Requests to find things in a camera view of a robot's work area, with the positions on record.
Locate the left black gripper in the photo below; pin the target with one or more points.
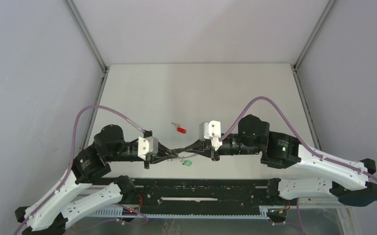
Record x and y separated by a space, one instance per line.
163 154

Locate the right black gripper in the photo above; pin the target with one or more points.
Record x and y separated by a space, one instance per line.
201 148

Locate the green capped key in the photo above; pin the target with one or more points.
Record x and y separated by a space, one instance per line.
186 162

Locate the metal disc keyring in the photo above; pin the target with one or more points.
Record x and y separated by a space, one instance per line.
179 155

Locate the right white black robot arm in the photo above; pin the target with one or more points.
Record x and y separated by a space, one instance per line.
346 181

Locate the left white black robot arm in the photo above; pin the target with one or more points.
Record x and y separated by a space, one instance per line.
58 210

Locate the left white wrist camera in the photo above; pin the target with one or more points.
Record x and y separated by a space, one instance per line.
147 147

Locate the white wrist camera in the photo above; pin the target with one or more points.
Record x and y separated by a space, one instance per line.
147 147
211 130

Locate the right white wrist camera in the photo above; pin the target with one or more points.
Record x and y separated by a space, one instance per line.
211 130

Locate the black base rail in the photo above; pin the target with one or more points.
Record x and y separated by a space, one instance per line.
220 197

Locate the white slotted cable duct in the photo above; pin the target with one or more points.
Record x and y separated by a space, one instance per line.
118 212

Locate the right aluminium frame post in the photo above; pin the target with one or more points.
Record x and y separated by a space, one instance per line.
314 33

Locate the aluminium frame post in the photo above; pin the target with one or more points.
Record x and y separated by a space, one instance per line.
314 33
81 25

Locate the left aluminium frame post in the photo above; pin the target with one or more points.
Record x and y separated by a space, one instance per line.
81 25

